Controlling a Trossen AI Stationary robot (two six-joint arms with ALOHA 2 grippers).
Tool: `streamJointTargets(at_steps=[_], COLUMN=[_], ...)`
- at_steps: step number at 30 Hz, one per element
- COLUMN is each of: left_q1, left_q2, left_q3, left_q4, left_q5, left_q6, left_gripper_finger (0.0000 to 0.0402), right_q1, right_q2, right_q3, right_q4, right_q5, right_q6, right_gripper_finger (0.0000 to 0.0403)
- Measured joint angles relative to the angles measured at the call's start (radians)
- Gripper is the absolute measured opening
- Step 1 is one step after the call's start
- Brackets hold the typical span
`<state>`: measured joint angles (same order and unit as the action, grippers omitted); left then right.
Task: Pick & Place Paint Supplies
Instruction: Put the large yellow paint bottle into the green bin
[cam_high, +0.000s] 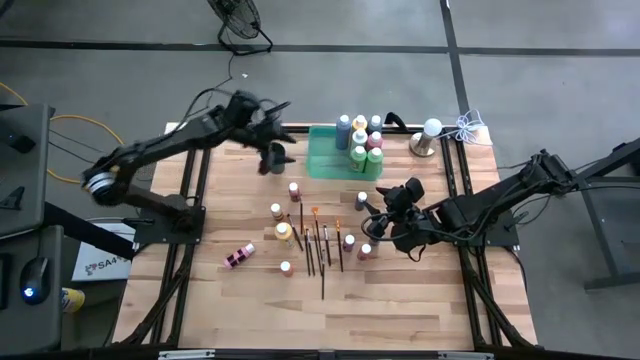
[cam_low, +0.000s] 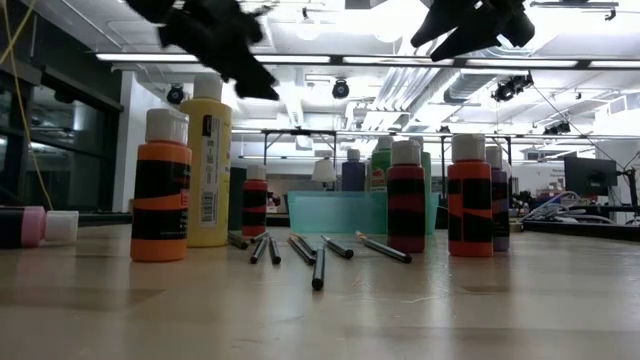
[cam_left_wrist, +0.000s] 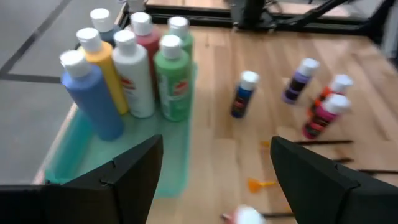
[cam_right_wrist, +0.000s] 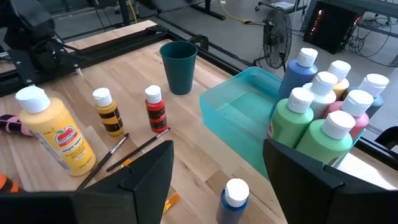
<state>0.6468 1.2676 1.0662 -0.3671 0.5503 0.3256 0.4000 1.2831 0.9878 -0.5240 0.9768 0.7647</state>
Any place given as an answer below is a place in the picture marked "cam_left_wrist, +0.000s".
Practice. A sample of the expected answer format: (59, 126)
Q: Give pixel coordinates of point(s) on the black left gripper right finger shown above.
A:
(304, 186)

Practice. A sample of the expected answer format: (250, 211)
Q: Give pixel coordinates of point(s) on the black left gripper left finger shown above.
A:
(136, 180)

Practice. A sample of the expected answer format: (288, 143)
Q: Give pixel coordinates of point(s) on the small red paint bottle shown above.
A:
(248, 216)

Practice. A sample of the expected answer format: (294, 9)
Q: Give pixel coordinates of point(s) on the small magenta paint bottle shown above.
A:
(320, 121)

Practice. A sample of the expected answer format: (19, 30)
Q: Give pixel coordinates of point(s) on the large blue paint bottle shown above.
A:
(93, 102)

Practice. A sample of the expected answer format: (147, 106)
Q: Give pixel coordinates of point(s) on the large white paint bottle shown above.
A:
(133, 81)

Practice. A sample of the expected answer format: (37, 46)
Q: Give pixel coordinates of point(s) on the small purple paint bottle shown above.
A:
(297, 85)

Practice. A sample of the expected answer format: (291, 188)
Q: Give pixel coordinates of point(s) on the large green paint bottle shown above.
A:
(178, 26)
(172, 84)

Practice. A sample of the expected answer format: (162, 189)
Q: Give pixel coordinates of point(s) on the small dark blue paint bottle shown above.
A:
(242, 99)

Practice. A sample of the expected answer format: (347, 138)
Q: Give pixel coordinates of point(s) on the small orange-red paint bottle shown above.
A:
(340, 84)

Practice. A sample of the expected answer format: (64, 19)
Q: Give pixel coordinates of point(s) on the large yellow paint bottle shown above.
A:
(104, 62)

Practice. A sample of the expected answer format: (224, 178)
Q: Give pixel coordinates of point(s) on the large rose red paint bottle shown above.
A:
(149, 40)

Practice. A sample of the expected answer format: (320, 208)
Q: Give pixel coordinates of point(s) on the large dark teal paint bottle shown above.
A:
(102, 20)

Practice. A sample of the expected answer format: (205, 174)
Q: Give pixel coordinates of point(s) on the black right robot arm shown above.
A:
(248, 12)

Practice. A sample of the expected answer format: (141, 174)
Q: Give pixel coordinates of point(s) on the orange flat-tip paintbrush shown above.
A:
(323, 142)

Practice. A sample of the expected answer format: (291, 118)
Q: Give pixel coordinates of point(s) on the translucent teal plastic bin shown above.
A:
(140, 130)

